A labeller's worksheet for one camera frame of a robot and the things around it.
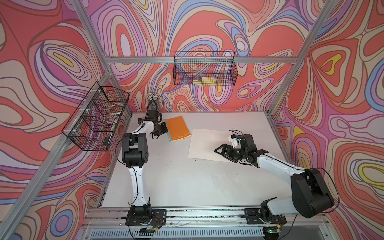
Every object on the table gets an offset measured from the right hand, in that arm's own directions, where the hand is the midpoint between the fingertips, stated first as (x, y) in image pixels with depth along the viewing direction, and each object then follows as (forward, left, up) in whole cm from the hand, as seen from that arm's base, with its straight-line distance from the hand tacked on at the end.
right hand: (220, 156), depth 86 cm
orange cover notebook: (+25, +27, -4) cm, 37 cm away
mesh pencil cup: (+43, +43, +12) cm, 62 cm away
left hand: (+25, +33, -4) cm, 42 cm away
